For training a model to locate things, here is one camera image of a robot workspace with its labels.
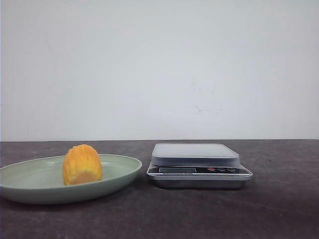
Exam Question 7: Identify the yellow corn cob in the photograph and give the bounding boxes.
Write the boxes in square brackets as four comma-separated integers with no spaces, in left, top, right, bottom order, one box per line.
[62,144,103,185]

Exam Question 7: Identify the silver digital kitchen scale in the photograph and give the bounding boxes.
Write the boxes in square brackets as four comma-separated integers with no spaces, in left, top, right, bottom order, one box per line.
[147,143,253,189]

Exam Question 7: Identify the light green plate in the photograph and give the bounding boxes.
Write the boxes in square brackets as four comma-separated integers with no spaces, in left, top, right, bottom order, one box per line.
[0,154,142,205]

